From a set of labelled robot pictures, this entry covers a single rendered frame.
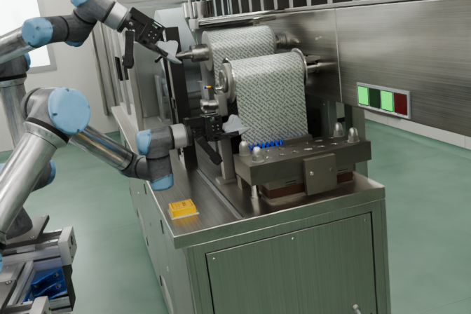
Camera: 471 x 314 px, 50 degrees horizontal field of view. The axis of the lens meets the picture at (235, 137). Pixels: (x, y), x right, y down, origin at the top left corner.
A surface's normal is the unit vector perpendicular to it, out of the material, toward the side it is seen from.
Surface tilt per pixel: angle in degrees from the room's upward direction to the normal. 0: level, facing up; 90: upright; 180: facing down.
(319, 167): 90
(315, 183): 90
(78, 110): 85
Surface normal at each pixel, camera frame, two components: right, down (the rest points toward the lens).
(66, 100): 0.80, -0.04
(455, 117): -0.95, 0.18
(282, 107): 0.30, 0.19
